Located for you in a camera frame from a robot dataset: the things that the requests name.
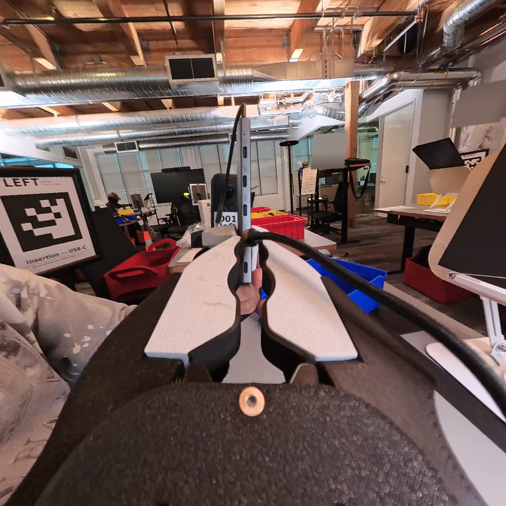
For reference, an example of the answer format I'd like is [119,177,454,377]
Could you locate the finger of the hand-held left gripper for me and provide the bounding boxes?
[202,228,241,247]

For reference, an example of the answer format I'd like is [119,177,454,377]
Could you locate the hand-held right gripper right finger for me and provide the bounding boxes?
[259,236,359,370]

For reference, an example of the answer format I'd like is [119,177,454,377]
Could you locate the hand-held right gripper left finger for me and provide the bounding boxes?
[143,235,242,370]

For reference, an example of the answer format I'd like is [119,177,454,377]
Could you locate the black hub cable grey plug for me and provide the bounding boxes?
[218,102,247,231]

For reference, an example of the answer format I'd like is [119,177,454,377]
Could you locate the blue plastic bin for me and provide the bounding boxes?
[255,258,389,317]

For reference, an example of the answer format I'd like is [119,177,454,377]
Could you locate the black cable with gold plugs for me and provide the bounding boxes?
[243,227,506,402]

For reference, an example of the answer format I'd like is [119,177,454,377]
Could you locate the person's left forearm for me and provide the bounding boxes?
[0,263,137,380]

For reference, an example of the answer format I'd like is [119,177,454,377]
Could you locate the person's left hand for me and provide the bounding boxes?
[236,268,264,316]

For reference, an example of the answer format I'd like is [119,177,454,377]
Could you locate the clear plastic bag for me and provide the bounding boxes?
[176,221,207,249]

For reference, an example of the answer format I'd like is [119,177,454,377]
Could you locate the red plastic bin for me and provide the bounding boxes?
[253,213,309,240]

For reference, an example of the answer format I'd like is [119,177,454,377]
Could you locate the red tote basket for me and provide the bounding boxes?
[104,237,180,301]

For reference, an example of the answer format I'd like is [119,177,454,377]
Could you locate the wooden side table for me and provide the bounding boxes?
[168,228,337,274]

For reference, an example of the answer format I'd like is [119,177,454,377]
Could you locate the black floor lamp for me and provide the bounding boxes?
[279,139,300,214]

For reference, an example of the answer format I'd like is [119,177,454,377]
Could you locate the white flip chart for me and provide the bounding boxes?
[298,166,319,196]

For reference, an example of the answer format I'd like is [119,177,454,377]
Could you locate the black office chair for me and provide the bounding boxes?
[308,185,348,235]

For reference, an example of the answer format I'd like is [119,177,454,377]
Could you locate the black standing desk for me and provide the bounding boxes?
[316,158,373,244]

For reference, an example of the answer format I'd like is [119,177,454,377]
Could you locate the red floor crate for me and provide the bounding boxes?
[403,245,475,304]

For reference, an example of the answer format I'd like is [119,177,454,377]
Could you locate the framed marker sign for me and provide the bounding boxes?
[0,166,99,276]

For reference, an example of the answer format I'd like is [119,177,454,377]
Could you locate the wooden desk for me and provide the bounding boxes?
[373,205,451,273]

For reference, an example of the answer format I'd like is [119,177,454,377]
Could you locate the white folding stand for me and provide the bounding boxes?
[425,271,506,380]

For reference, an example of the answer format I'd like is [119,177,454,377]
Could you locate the white door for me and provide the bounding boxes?
[377,102,416,210]

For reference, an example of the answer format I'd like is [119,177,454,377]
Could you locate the person's patterned hoodie torso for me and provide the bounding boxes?
[0,316,72,504]

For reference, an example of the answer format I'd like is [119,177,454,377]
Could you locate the black wall screen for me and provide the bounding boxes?
[150,168,207,204]

